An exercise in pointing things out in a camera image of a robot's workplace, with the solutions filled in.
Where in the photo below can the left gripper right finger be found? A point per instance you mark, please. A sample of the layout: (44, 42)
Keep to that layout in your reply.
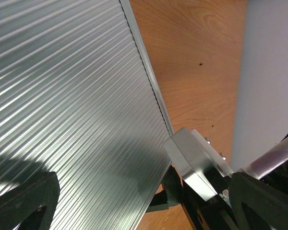
(257, 206)

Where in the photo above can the aluminium poker case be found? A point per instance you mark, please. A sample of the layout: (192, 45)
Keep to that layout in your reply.
(90, 89)

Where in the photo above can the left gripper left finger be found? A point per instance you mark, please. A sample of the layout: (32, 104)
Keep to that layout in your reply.
(31, 205)

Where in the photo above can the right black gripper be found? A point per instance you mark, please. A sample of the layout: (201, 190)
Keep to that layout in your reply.
(204, 195)

